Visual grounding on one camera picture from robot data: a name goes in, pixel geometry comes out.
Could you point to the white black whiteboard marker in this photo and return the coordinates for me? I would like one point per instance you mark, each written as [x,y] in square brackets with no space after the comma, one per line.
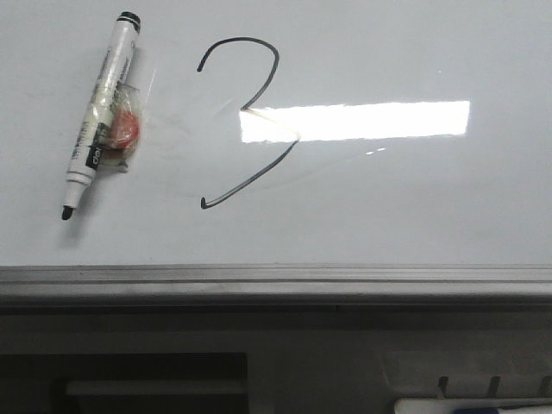
[100,113]

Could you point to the white whiteboard with aluminium frame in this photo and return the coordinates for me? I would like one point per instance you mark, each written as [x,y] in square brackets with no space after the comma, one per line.
[292,152]

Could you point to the red magnet taped to marker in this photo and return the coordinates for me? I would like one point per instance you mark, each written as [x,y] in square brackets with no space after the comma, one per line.
[125,130]

